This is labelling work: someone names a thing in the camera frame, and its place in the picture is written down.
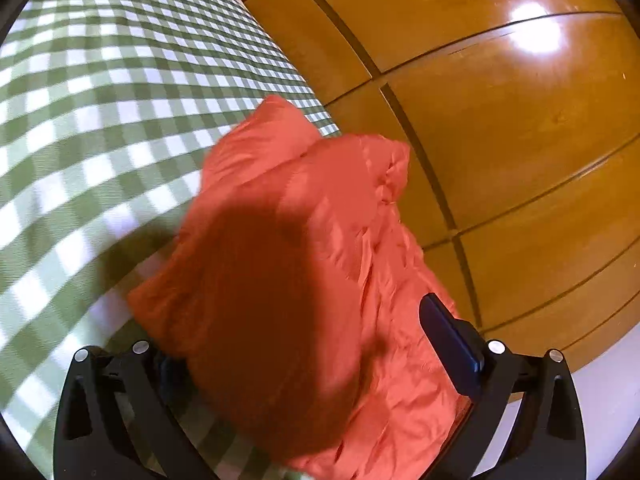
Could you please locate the orange puffer jacket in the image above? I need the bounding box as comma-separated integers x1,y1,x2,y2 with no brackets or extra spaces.
127,94,481,480

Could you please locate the wooden wardrobe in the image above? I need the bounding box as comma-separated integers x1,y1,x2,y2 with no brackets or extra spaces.
192,0,640,376

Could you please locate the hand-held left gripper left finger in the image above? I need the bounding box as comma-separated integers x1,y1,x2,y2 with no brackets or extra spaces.
52,340,221,480

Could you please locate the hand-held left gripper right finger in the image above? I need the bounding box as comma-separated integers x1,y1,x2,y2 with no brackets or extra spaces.
419,294,587,480

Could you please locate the green checkered blanket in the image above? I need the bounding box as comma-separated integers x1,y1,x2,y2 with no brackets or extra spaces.
0,0,342,480

